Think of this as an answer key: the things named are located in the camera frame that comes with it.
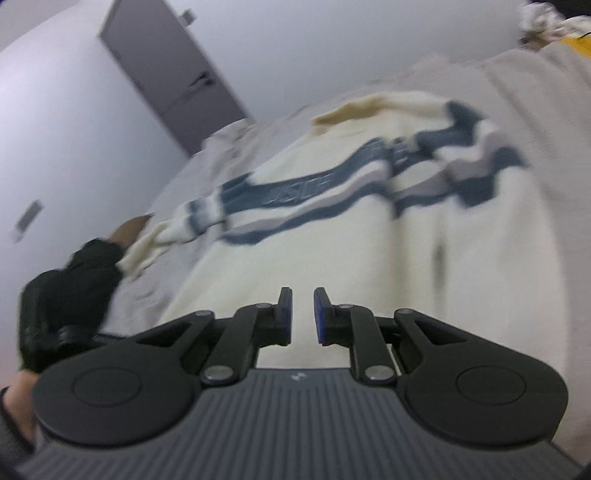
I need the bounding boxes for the brown pillow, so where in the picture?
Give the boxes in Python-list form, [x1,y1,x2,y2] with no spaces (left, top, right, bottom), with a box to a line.
[111,213,156,248]

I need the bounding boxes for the grey bed duvet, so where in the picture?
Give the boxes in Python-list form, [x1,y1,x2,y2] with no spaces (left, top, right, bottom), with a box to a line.
[46,34,591,462]

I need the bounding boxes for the cream sweater with blue stripes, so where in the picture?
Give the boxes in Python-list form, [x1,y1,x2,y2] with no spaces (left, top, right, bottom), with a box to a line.
[115,90,568,370]

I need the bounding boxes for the person's left forearm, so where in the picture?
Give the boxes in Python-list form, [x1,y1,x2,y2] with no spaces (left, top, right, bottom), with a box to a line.
[0,370,41,455]

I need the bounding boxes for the yellow printed cloth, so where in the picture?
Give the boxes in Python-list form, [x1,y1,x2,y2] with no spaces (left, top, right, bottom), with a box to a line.
[551,31,591,62]

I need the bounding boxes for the black door handle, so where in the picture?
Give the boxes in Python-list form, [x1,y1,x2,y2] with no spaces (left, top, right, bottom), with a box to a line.
[187,71,216,94]

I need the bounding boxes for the grey door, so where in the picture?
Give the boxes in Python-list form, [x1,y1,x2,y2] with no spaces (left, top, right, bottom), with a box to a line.
[98,0,250,157]

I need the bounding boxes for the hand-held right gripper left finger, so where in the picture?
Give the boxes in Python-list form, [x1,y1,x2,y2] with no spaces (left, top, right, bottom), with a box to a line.
[133,287,294,387]

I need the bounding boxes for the white crumpled cloth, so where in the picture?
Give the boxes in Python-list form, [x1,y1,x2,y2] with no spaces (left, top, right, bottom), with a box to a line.
[517,0,591,47]

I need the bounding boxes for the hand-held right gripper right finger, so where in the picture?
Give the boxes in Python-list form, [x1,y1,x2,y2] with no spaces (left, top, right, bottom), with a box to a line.
[312,287,468,385]

